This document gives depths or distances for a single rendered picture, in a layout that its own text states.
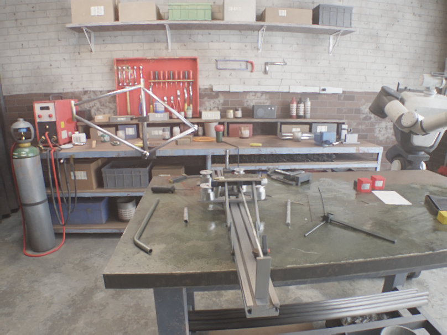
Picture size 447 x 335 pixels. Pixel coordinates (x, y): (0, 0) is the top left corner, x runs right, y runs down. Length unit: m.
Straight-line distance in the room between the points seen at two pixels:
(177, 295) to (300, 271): 0.32
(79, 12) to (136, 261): 2.68
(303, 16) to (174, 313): 2.77
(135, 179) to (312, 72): 2.18
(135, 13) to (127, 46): 0.40
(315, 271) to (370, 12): 3.29
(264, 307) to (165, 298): 0.33
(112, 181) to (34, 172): 0.62
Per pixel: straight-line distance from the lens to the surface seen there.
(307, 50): 3.31
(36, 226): 2.68
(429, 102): 1.69
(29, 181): 2.55
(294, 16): 3.02
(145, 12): 2.93
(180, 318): 0.85
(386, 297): 1.78
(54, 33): 3.48
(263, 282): 0.54
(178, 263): 0.70
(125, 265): 0.72
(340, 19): 3.20
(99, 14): 3.04
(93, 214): 2.75
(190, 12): 2.88
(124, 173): 2.51
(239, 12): 2.94
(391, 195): 1.29
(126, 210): 2.68
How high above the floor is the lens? 1.27
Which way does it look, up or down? 15 degrees down
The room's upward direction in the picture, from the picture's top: straight up
